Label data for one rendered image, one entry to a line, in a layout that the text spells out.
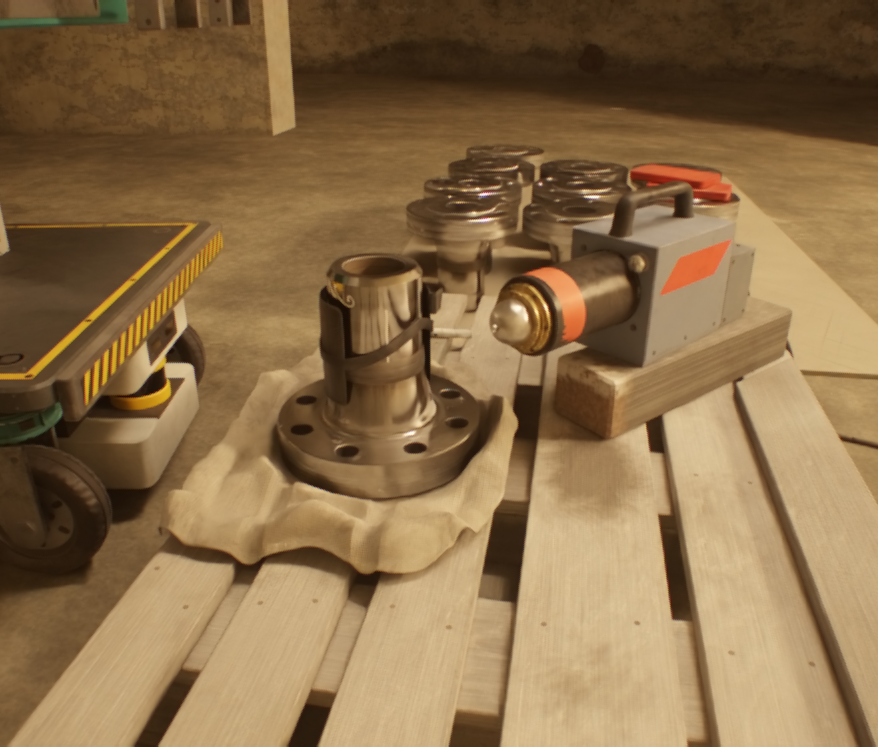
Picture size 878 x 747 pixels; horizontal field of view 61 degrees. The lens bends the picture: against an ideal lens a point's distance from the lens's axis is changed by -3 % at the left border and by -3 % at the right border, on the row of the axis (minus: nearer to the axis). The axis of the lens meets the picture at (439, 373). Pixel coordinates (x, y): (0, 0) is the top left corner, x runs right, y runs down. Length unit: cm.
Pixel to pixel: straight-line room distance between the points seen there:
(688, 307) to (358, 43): 928
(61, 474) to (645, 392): 76
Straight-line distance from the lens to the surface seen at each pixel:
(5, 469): 103
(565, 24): 986
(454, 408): 99
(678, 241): 104
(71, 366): 91
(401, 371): 91
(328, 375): 94
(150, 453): 115
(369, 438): 93
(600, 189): 204
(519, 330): 89
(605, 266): 100
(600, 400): 103
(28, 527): 107
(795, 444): 108
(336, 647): 77
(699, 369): 117
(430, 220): 171
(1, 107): 587
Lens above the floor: 66
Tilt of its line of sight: 25 degrees down
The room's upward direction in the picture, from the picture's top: straight up
